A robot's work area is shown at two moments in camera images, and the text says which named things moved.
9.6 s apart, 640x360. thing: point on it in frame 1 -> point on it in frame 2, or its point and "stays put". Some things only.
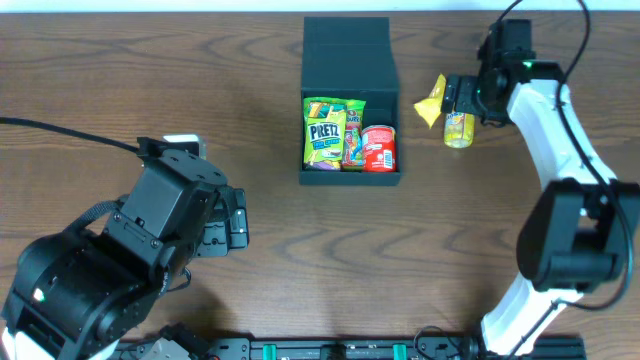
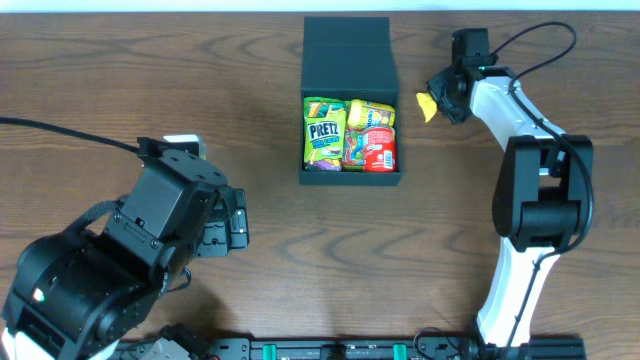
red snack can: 379,149 stays put
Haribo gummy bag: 353,155 stays put
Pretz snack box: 324,132 stays put
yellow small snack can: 459,129 -> 367,114
